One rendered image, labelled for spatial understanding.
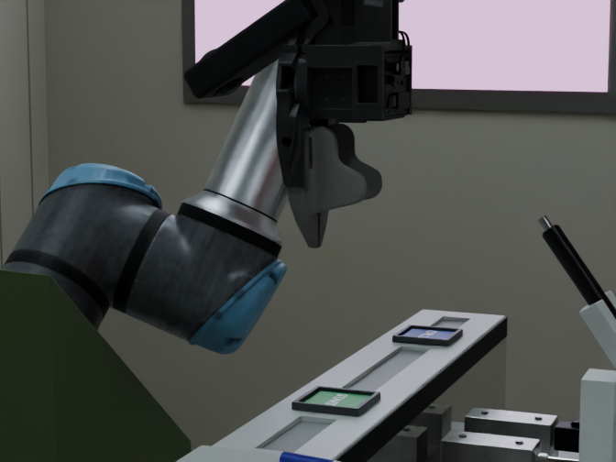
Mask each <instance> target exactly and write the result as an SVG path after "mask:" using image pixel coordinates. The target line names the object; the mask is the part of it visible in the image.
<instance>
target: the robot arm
mask: <svg viewBox="0 0 616 462"><path fill-rule="evenodd" d="M404 1H405V0H284V1H283V2H281V3H280V4H279V5H277V6H275V7H274V8H273V9H271V10H270V11H269V12H268V13H266V14H265V15H264V16H262V17H260V18H259V19H258V20H256V21H255V22H253V23H252V24H251V25H249V26H248V27H246V28H245V29H243V30H242V31H240V32H239V33H237V34H236V35H235V36H233V37H232V38H231V39H230V40H228V41H227V42H225V43H224V44H223V45H221V46H220V47H218V48H217V49H212V50H210V51H208V52H206V53H205V54H204V55H203V56H202V58H201V59H200V60H199V61H198V62H196V63H195V64H194V65H193V66H192V67H190V68H189V69H188V70H186V71H185V73H184V75H183V76H184V80H185V81H186V82H187V84H188V86H189V87H190V89H191V91H192V94H193V95H194V97H196V98H198V99H203V98H211V97H224V96H229V95H231V94H233V93H235V92H236V91H237V90H238V89H239V88H240V87H241V85H242V84H243V83H244V82H245V81H247V80H248V79H250V78H251V77H253V76H254V75H255V76H254V78H253V80H252V82H251V84H250V86H249V88H248V90H247V94H246V96H245V98H244V101H243V103H242V105H241V106H240V108H239V111H238V113H237V115H236V119H235V121H234V123H233V125H232V127H231V129H230V131H229V133H228V136H227V138H226V140H225V144H224V145H223V147H222V149H221V152H220V154H219V156H218V158H217V161H216V163H215V165H214V167H213V170H212V172H211V174H210V176H209V179H208V181H207V183H206V184H205V187H204V189H203V191H202V192H200V193H199V194H196V195H194V196H192V197H190V198H187V199H185V200H183V201H182V203H181V207H180V209H179V211H178V213H177V214H176V215H173V214H169V213H167V212H164V211H162V202H161V199H160V196H159V194H158V193H157V191H156V190H155V189H154V188H153V187H152V186H151V185H147V184H145V181H144V180H143V179H142V178H140V177H138V176H137V175H136V174H134V173H132V172H129V171H127V170H123V169H120V168H118V167H115V166H111V165H106V164H100V163H84V164H81V165H79V166H73V167H70V168H68V169H67V170H65V171H64V172H62V173H61V174H60V176H59V177H58V178H57V179H56V181H55V182H54V183H53V184H52V186H51V187H50V189H49V190H48V191H47V192H46V193H45V194H44V195H43V196H42V198H41V199H40V201H39V204H38V209H37V211H36V212H35V213H34V215H33V216H32V218H31V220H30V221H29V223H28V225H27V227H26V229H25V230H24V232H23V234H22V235H21V237H20V238H19V239H18V241H17V243H16V245H15V247H14V248H13V250H12V252H11V253H10V255H9V257H8V259H7V260H6V262H5V264H4V266H3V267H2V268H1V270H11V271H19V272H26V273H35V274H42V275H50V276H51V277H52V278H53V279H54V280H55V281H56V282H57V283H58V284H59V285H60V287H61V288H62V289H63V290H64V292H65V293H66V294H67V295H68V296H69V297H70V299H71V300H72V301H73V302H74V304H75V305H76V306H77V307H78V308H79V309H80V311H81V312H82V313H83V314H84V316H85V317H86V318H87V319H88V320H89V321H90V323H91V324H92V325H93V326H94V328H95V329H96V330H97V331H98V328H99V326H100V324H101V323H102V321H103V319H104V317H105V314H106V312H107V311H108V309H109V307H111V308H113V309H116V310H117V311H119V312H122V313H124V314H127V315H129V316H131V317H134V318H136V319H138V320H140V321H142V322H144V323H146V324H149V325H152V326H154V327H157V328H158V329H160V330H162V331H165V332H167V333H169V334H171V335H174V336H177V337H178V338H181V339H183V340H185V341H187V342H189V343H188V344H190V345H192V346H194V345H197V346H199V347H203V348H206V349H208V350H211V351H213V352H215V353H218V354H221V355H227V354H231V353H233V352H235V351H236V350H238V349H239V348H240V347H241V345H242V344H243V343H244V341H245V340H246V338H247V337H248V335H249V334H250V332H251V331H252V329H253V327H254V326H255V324H256V323H257V321H258V320H259V318H260V317H261V315H262V314H263V312H264V310H265V309H266V307H267V305H268V304H269V302H270V300H271V298H272V296H273V294H274V293H275V291H276V290H277V288H278V286H279V284H280V283H281V280H282V278H283V276H284V274H285V272H286V269H287V267H286V265H285V264H284V263H282V260H280V259H277V257H278V256H279V253H280V251H281V247H282V245H283V244H282V241H281V237H280V234H279V231H278V228H277V222H278V220H279V218H280V216H281V212H282V210H283V207H284V205H285V204H286V202H287V199H288V200H289V203H290V206H291V210H292V213H293V216H294V219H295V221H296V224H297V226H298V227H299V229H300V231H301V233H302V236H303V238H304V239H305V241H306V243H307V245H308V247H309V248H319V247H320V246H322V242H323V238H324V234H325V228H326V223H327V218H328V212H329V210H332V209H336V208H340V207H344V206H348V205H351V204H357V203H359V202H361V201H365V200H368V199H372V198H374V197H376V196H377V195H378V194H379V193H380V190H381V188H382V178H381V174H380V172H379V171H378V170H376V169H374V168H372V167H371V166H369V165H368V164H366V163H364V162H362V161H361V160H359V159H358V157H357V155H356V151H355V136H354V133H353V131H352V130H351V128H350V127H349V126H347V125H345V124H339V123H367V121H386V120H391V119H396V118H402V117H405V116H407V115H411V114H412V83H413V45H410V39H409V36H408V34H407V33H406V32H404V31H401V30H399V3H402V2H404ZM399 33H400V34H401V36H402V39H399ZM403 34H404V35H405V37H406V39H407V45H406V39H405V37H404V35H403Z"/></svg>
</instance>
